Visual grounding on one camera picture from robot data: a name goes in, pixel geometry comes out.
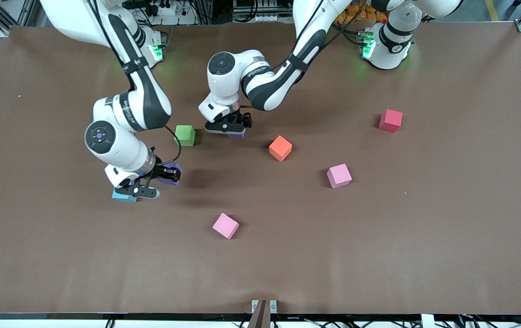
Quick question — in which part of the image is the green foam block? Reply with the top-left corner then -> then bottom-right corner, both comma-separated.
174,125 -> 196,147

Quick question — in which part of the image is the orange foam block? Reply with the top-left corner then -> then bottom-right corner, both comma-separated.
269,135 -> 293,162

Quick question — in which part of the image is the pink foam block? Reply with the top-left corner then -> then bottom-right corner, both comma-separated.
326,163 -> 352,189
212,212 -> 240,240

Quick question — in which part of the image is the blue foam block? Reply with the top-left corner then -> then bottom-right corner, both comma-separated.
112,189 -> 137,203

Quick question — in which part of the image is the white electronics box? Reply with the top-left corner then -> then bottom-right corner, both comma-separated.
232,0 -> 288,23

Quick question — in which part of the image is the white power strip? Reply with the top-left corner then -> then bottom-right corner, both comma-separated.
151,2 -> 180,17

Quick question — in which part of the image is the paper table cover sheet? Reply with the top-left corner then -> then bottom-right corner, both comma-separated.
0,23 -> 521,316

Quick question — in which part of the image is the red foam block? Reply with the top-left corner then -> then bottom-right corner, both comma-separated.
378,108 -> 404,133

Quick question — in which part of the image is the orange mesh bag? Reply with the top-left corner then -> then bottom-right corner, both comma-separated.
338,0 -> 388,23

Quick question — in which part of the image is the metal table edge bracket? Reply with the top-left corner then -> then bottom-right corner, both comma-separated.
250,299 -> 278,328

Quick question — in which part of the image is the black cable bundle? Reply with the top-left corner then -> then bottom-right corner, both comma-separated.
456,307 -> 521,328

